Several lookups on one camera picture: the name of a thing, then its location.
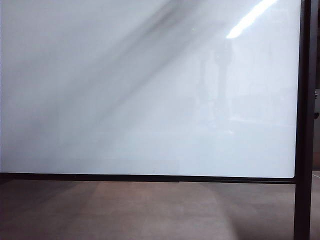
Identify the black whiteboard stand post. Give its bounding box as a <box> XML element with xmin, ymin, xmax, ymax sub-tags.
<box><xmin>291</xmin><ymin>0</ymin><xmax>314</xmax><ymax>240</ymax></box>

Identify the black table edge strip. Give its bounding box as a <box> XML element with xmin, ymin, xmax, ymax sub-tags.
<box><xmin>0</xmin><ymin>175</ymin><xmax>180</xmax><ymax>183</ymax></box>

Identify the white whiteboard with black frame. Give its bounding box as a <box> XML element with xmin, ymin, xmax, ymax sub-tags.
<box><xmin>0</xmin><ymin>0</ymin><xmax>301</xmax><ymax>185</ymax></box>

